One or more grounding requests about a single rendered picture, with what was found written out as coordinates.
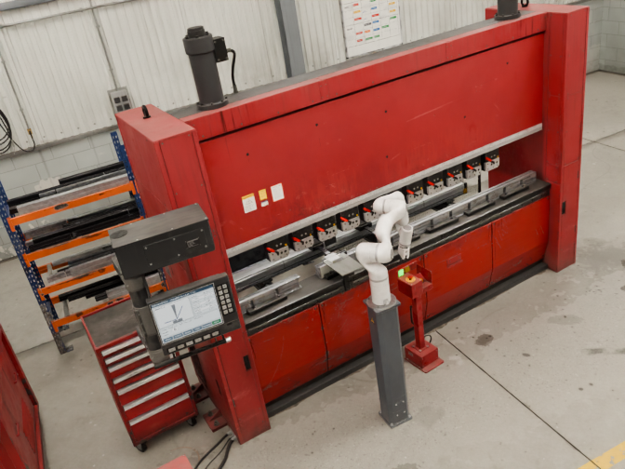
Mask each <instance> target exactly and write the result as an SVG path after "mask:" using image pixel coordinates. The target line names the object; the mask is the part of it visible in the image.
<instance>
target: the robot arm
mask: <svg viewBox="0 0 625 469"><path fill-rule="evenodd" d="M373 209H374V211H375V212H376V213H378V214H386V215H384V216H382V217H380V218H379V220H378V223H377V226H376V229H375V235H376V237H377V239H378V240H379V241H380V242H381V243H361V244H359V245H358V246H357V248H356V258H357V260H358V261H359V262H360V263H361V264H362V265H363V266H364V267H365V268H366V269H367V271H368V275H369V283H370V289H371V295H370V296H369V297H368V298H367V300H366V303H367V305H368V307H370V308H372V309H374V310H386V309H389V308H391V307H393V306H394V305H395V304H396V297H395V296H394V295H393V294H391V293H390V285H389V277H388V271H387V268H386V267H385V266H384V265H382V263H387V262H390V261H391V260H392V258H393V254H394V253H393V249H392V243H391V240H390V235H391V231H392V226H393V225H394V224H395V226H396V229H397V231H398V233H399V235H400V239H399V247H398V253H399V254H400V260H399V262H400V263H404V261H406V258H409V247H410V244H411V238H412V234H413V227H412V226H411V225H408V221H409V218H408V213H407V204H406V201H405V198H404V195H403V194H402V193H400V192H394V193H392V194H388V195H384V196H382V197H379V198H378V199H376V200H375V202H374V203H373Z"/></svg>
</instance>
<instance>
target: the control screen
mask: <svg viewBox="0 0 625 469"><path fill-rule="evenodd" d="M151 307H152V310H153V315H154V318H155V321H156V324H157V327H158V329H159V332H160V335H161V338H162V341H163V343H167V342H171V341H174V340H176V339H178V338H181V337H184V336H187V335H189V334H192V333H195V332H196V331H199V330H202V329H205V328H209V327H212V326H214V325H217V324H219V323H222V319H221V315H220V312H219V306H218V303H217V299H216V295H215V292H214V289H213V285H209V286H206V287H203V288H199V289H197V290H194V291H191V292H188V293H185V294H182V295H179V296H177V297H175V298H172V299H169V300H166V301H161V302H158V303H156V304H154V305H151ZM176 327H178V329H179V330H176V331H172V329H173V328H176Z"/></svg>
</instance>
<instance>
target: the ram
mask: <svg viewBox="0 0 625 469"><path fill-rule="evenodd" d="M543 56H544V33H534V34H531V35H529V36H526V37H523V38H520V39H517V40H513V41H511V42H508V43H505V44H502V45H499V46H496V47H491V48H488V49H485V50H482V51H479V52H476V53H473V54H471V55H468V56H464V57H461V58H458V59H455V60H450V61H448V62H444V63H441V64H438V65H435V66H433V67H430V68H427V69H424V70H420V71H417V72H414V73H412V74H407V75H404V76H401V77H398V78H394V79H392V80H389V81H386V82H383V83H380V84H377V85H374V86H371V87H366V88H363V89H360V90H357V91H354V92H352V93H348V94H345V95H342V96H339V97H336V98H334V99H331V100H325V101H322V102H319V103H316V104H314V105H311V106H308V107H305V108H302V109H298V110H296V111H293V112H290V113H287V114H282V115H279V116H276V117H273V118H270V119H267V120H264V121H261V122H258V123H256V124H253V125H249V126H246V127H241V128H238V129H236V130H233V131H230V132H226V133H223V134H220V135H218V136H215V137H212V138H209V139H206V140H202V141H199V144H200V148H201V152H202V156H203V159H204V163H205V167H206V174H207V177H208V181H209V185H210V189H211V193H212V196H213V200H214V204H215V208H216V211H217V215H218V219H219V225H220V229H221V232H222V236H223V240H224V244H225V247H226V250H227V249H230V248H234V247H236V246H239V245H241V244H244V243H245V242H247V241H250V240H252V239H255V238H257V237H260V236H262V235H265V234H268V233H270V232H273V231H275V230H278V229H280V228H283V227H285V226H288V225H289V224H292V223H294V222H297V221H301V220H303V219H306V218H308V217H311V216H312V215H315V214H317V213H319V212H322V211H324V210H327V209H329V208H332V207H335V206H337V205H340V204H342V203H345V202H347V201H350V200H352V199H354V198H356V197H359V196H361V195H364V194H368V193H370V192H373V191H375V190H378V189H379V188H382V187H384V186H386V185H389V184H391V183H394V182H396V181H399V180H402V179H404V178H407V177H409V176H412V175H414V174H417V173H419V172H421V171H423V170H426V169H428V168H432V167H435V166H437V165H440V164H442V163H444V162H446V161H449V160H451V159H453V158H456V157H458V156H461V155H463V154H466V153H469V152H471V151H474V150H476V149H479V148H481V147H484V146H486V145H488V144H490V143H493V142H495V141H499V140H502V139H504V138H507V137H509V136H511V135H513V134H516V133H518V132H521V131H523V130H525V129H528V128H530V127H533V126H536V125H538V124H541V123H542V98H543ZM540 130H542V127H539V128H537V129H534V130H532V131H529V132H527V133H525V134H523V135H520V136H518V137H515V138H513V139H511V140H508V141H504V142H503V143H500V144H498V145H495V146H493V147H490V148H488V149H485V150H483V151H481V152H479V153H477V154H473V155H470V156H468V157H465V158H463V159H460V160H459V161H456V162H454V163H451V164H449V165H447V166H444V167H440V168H438V169H436V170H434V171H431V172H429V173H426V174H424V175H421V176H419V177H417V178H415V179H413V180H410V181H406V182H404V183H401V184H399V185H396V186H394V187H392V188H390V189H387V190H385V191H383V192H380V193H378V194H374V195H371V196H369V197H367V198H365V199H362V200H360V201H357V202H355V203H353V204H350V205H349V206H346V207H344V208H340V209H337V210H335V211H332V212H330V213H327V214H326V215H324V216H321V217H319V218H316V219H314V220H311V221H307V222H305V223H303V224H301V225H298V226H296V227H293V228H291V229H289V230H286V231H284V232H282V233H280V234H276V235H273V236H271V237H268V238H266V239H263V240H261V241H259V242H257V243H255V244H252V245H250V246H247V247H245V248H241V249H238V250H236V251H234V252H232V253H230V254H227V255H228V258H231V257H232V256H234V255H237V254H239V253H242V252H244V251H247V250H249V249H252V248H255V247H257V246H259V245H262V244H264V243H267V242H269V241H272V240H274V239H276V238H278V237H280V236H283V235H287V234H289V233H292V232H294V231H297V230H298V229H300V228H303V227H305V226H308V225H310V224H313V223H315V222H318V221H320V220H323V219H325V218H328V217H330V216H333V215H335V214H338V213H340V212H341V211H344V210H346V209H349V208H353V207H355V206H358V205H360V204H362V203H365V202H366V201H369V200H371V199H374V198H376V197H379V196H381V195H383V194H387V193H389V192H391V191H394V190H396V189H399V188H401V187H403V186H406V185H408V184H410V183H412V182H415V181H419V180H421V179H423V178H426V177H428V176H431V175H432V174H435V173H437V172H440V171H442V170H445V169H447V168H451V167H453V166H455V165H457V164H460V163H462V162H465V161H467V160H469V159H472V158H474V157H476V156H478V155H481V154H485V153H487V152H489V151H492V150H494V149H497V148H499V147H501V146H503V145H506V144H508V143H510V142H513V141H517V140H519V139H521V138H523V137H526V136H528V135H530V134H533V133H535V132H538V131H540ZM278 183H282V186H283V191H284V197H285V198H283V199H280V200H278V201H275V202H273V196H272V191H271V186H274V185H276V184H278ZM263 189H265V190H266V195H267V198H265V199H263V200H260V198H259V191H260V190H263ZM249 194H254V197H255V202H256V207H257V209H254V210H252V211H249V212H247V213H245V209H244V205H243V200H242V197H244V196H246V195H249ZM265 200H268V204H269V205H266V206H264V207H262V206H261V202H263V201H265Z"/></svg>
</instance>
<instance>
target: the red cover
mask: <svg viewBox="0 0 625 469"><path fill-rule="evenodd" d="M546 18H547V12H543V11H536V12H532V13H529V14H526V15H523V16H521V17H520V18H518V19H514V20H505V21H502V22H499V23H495V24H492V25H489V26H486V27H483V28H480V29H476V30H473V31H470V32H467V33H462V34H458V35H455V36H452V37H448V38H446V39H443V40H440V41H436V42H433V43H430V44H427V45H424V46H421V47H415V48H412V49H409V50H406V51H403V52H399V53H396V54H393V55H390V56H387V57H384V58H380V59H377V60H372V61H369V62H366V63H362V64H359V65H356V66H353V67H350V68H347V69H343V70H340V71H337V72H334V73H331V74H326V75H322V76H319V77H316V78H313V79H310V80H307V81H303V82H300V83H297V84H294V85H291V86H288V87H282V88H279V89H276V90H273V91H270V92H266V93H263V94H260V95H257V96H254V97H251V98H247V99H244V100H239V101H236V102H233V103H229V104H227V105H226V106H224V107H221V108H218V109H215V110H210V111H204V112H201V113H198V114H193V115H189V116H186V117H183V118H180V119H179V120H180V121H182V122H184V123H185V124H187V125H189V126H191V127H193V128H195V130H196V133H197V137H198V140H199V141H202V140H206V139H209V138H212V137H215V136H218V135H220V134H223V133H226V132H230V131H233V130H236V129H238V128H241V127H246V126H249V125H253V124H256V123H258V122H261V121H264V120H267V119H270V118H273V117H276V116H279V115H282V114H287V113H290V112H293V111H296V110H298V109H302V108H305V107H308V106H311V105H314V104H316V103H319V102H322V101H328V100H331V99H334V98H336V97H339V96H342V95H345V94H348V93H352V92H354V91H357V90H360V89H363V88H366V87H371V86H374V85H377V84H380V83H383V82H386V81H389V80H392V79H394V78H398V77H401V76H404V75H407V74H412V73H414V72H417V71H420V70H424V69H427V68H430V67H433V66H435V65H438V64H441V63H444V62H448V61H450V60H455V59H458V58H461V57H464V56H468V55H471V54H473V53H476V52H479V51H482V50H485V49H488V48H491V47H496V46H499V45H502V44H505V43H508V42H511V41H513V40H517V39H520V38H523V37H526V36H529V35H531V34H536V33H540V32H543V31H546Z"/></svg>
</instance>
